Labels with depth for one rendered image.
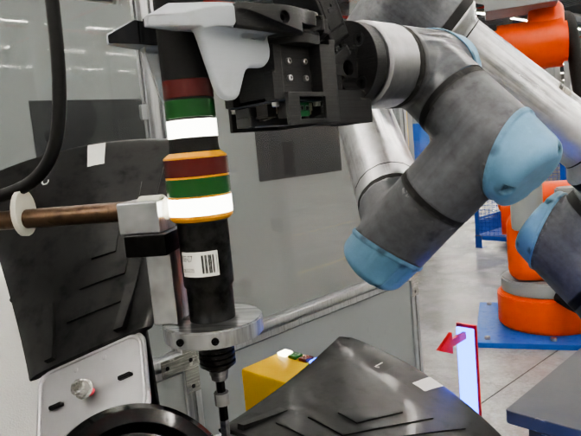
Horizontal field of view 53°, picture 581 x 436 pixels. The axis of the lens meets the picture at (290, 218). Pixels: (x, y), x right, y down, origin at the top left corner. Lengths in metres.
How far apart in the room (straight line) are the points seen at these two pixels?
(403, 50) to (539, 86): 0.40
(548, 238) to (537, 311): 3.24
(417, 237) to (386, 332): 1.26
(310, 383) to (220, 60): 0.33
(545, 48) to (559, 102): 3.37
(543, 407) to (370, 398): 0.45
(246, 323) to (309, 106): 0.17
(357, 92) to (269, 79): 0.10
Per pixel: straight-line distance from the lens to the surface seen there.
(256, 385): 0.94
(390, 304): 1.81
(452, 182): 0.53
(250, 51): 0.41
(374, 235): 0.57
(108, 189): 0.55
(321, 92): 0.44
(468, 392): 0.73
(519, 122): 0.53
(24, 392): 0.69
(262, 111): 0.44
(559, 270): 0.96
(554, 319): 4.19
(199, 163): 0.38
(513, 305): 4.25
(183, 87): 0.39
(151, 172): 0.55
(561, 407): 0.98
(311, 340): 1.56
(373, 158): 0.65
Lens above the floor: 1.41
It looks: 7 degrees down
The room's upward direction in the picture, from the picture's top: 5 degrees counter-clockwise
